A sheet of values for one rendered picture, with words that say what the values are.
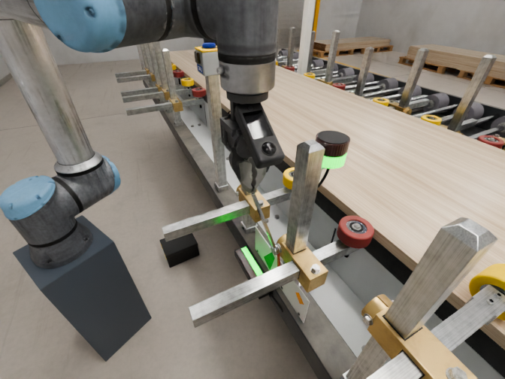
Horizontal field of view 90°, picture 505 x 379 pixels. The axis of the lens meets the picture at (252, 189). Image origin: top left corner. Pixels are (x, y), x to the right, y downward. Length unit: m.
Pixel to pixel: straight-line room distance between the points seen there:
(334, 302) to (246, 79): 0.67
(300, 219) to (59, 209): 0.78
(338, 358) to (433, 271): 0.40
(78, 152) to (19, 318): 1.14
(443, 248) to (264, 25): 0.34
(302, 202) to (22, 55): 0.79
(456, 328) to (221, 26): 0.54
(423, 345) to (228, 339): 1.11
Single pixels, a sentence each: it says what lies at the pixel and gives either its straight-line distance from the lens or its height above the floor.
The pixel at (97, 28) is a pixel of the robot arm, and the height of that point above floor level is 1.31.
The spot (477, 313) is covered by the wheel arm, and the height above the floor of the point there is 0.96.
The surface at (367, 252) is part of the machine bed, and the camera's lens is 0.76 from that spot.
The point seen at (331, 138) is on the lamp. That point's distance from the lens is 0.48.
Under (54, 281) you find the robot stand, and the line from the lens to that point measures 1.10.
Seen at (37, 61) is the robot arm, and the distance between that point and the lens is 0.94.
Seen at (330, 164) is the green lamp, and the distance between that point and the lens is 0.48.
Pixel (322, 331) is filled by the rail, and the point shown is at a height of 0.70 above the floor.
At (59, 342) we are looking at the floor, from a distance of 1.72.
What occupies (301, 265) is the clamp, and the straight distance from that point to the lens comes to 0.59.
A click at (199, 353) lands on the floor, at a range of 1.45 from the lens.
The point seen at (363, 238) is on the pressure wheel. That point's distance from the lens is 0.64.
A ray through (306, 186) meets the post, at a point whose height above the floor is 1.06.
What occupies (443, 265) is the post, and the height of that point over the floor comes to 1.12.
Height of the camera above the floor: 1.34
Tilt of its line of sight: 37 degrees down
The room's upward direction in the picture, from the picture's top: straight up
